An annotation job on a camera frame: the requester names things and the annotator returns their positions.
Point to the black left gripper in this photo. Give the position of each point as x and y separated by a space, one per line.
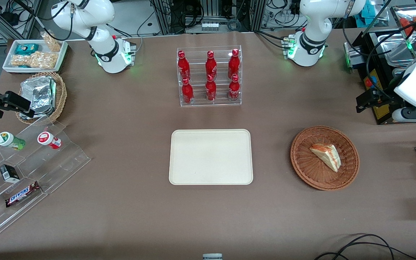
385 99

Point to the triangular sandwich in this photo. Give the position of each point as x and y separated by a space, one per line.
327 155

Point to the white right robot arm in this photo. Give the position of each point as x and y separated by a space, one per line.
99 14

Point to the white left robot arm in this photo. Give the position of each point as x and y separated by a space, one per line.
312 21

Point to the tan wicker basket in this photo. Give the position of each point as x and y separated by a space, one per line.
60 94

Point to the white snack tray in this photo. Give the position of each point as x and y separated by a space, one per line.
61 59

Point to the brown wicker basket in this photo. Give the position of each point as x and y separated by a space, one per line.
309 169

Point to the cream rectangular tray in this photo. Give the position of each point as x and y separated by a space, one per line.
211 157

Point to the black food display case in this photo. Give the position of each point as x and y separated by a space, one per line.
370 72

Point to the green cup white lid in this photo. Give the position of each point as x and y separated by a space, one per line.
5 139

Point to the aluminium foil container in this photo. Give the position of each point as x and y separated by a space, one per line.
40 95

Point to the silver metal box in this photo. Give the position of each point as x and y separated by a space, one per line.
352 57

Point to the red cup white lid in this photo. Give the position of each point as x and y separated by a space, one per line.
47 139

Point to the large peanut snack bag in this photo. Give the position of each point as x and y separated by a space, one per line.
34 60

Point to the stainless steel pan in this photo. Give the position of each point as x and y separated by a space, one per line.
395 50

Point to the teal snack pack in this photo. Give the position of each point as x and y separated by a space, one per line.
26 48

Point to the small black box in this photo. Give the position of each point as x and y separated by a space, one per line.
10 174

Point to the small peanut snack bag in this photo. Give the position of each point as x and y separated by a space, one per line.
52 43

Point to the clear acrylic stepped stand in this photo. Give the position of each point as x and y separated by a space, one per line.
63 166

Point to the teal box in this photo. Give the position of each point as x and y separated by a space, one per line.
369 12

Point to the snickers bar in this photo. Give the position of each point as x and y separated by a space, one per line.
22 195

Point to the red cola bottle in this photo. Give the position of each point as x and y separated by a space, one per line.
210 91
183 66
187 93
233 65
234 90
211 66

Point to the clear acrylic bottle rack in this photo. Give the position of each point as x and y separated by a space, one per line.
200 101

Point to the white power strip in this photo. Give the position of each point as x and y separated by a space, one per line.
209 26

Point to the grey device edge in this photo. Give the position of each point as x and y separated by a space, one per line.
212 256

